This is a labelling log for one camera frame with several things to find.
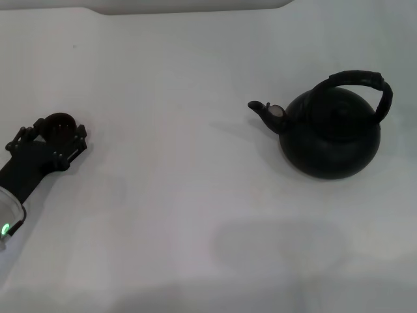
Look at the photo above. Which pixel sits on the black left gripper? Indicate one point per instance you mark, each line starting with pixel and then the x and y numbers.
pixel 31 163

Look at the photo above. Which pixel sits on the small dark brown teacup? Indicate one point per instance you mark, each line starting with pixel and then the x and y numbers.
pixel 61 126

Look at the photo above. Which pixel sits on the black round teapot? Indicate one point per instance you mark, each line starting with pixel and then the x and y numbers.
pixel 329 146

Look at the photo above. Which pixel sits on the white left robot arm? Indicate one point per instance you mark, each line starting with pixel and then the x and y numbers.
pixel 8 212

